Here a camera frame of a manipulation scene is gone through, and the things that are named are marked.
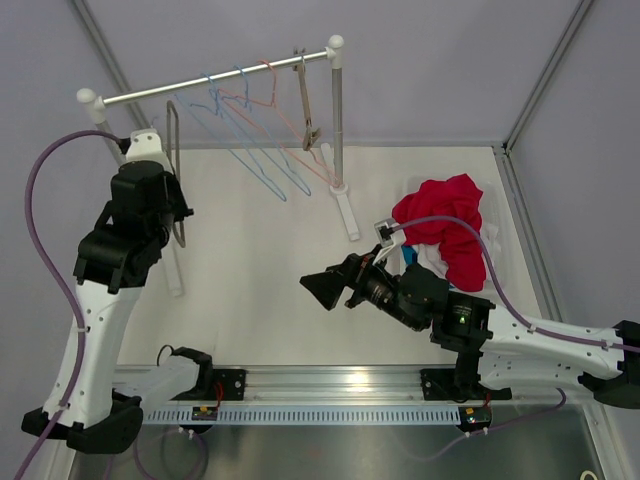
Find white t shirt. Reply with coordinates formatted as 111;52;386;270
411;221;488;293

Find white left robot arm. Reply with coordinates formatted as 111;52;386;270
21;160;215;454

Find wooden clip hanger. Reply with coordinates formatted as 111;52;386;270
292;48;322;151

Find light blue hanger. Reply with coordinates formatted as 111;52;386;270
173;85;288;202
202;73;312;197

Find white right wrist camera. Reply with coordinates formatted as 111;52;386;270
371;218;406;265

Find blue t shirt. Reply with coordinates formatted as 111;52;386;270
401;245;419;266

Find pink wire hanger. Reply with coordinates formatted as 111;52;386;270
217;60;340;188

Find magenta t shirt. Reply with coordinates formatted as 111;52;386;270
391;174;487;293

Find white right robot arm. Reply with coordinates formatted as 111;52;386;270
300;253;639;409

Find aluminium mounting rail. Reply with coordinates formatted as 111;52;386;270
112;363;609;405

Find white slotted cable duct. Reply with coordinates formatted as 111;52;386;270
143;405;461;426

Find clothes rack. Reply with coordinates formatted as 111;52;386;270
76;35;362;299

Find white plastic basket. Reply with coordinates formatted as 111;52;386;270
400;176;511;300

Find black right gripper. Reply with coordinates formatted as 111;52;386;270
301;243;424;331

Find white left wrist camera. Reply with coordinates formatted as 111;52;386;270
123;128;171;171

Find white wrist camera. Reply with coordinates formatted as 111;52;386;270
123;128;171;171
371;218;406;265

